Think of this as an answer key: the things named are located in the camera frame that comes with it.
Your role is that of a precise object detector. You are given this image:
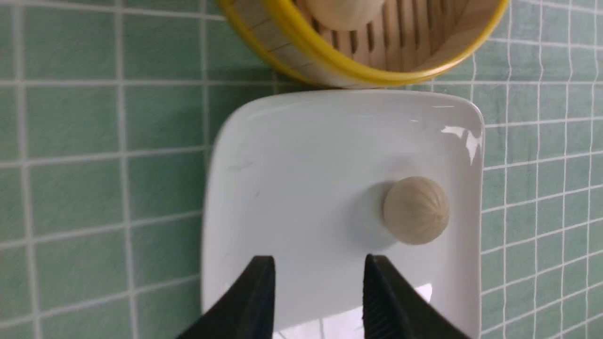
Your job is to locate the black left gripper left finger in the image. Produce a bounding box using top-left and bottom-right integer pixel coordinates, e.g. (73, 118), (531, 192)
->
(178, 256), (276, 339)

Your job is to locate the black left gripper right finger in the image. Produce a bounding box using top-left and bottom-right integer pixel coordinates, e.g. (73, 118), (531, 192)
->
(363, 255), (468, 339)

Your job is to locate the white steamed bun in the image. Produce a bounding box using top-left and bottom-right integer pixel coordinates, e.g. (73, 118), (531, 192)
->
(383, 176), (450, 245)
(306, 0), (385, 32)

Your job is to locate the white steamed bun front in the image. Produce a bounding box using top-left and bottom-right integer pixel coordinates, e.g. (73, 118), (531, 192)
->
(306, 0), (385, 32)

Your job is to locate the white square plate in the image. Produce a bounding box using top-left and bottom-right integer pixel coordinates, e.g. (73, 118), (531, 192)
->
(201, 90), (485, 339)

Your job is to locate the green checkered tablecloth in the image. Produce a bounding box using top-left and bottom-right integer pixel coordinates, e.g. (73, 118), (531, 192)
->
(0, 0), (603, 339)

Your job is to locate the yellow-rimmed bamboo steamer basket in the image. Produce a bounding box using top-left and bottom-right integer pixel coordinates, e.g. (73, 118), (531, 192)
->
(218, 0), (508, 89)

